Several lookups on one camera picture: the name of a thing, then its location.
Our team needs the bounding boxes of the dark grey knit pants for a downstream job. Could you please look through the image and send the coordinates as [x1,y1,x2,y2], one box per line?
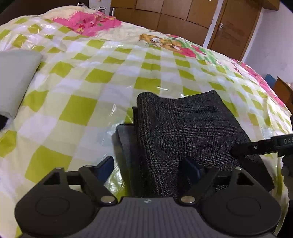
[116,91,274,197]

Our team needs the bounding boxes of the green checkered bed cover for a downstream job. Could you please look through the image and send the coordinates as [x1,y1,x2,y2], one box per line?
[1,6,292,237]

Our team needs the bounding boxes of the brown wooden door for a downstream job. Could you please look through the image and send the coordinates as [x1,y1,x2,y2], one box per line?
[208,0,261,60]

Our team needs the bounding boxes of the grey pillow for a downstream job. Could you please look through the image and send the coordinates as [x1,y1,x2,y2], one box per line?
[0,49,43,118]

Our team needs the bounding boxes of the brown wooden wardrobe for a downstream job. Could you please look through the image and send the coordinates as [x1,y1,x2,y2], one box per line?
[111,0,218,46]

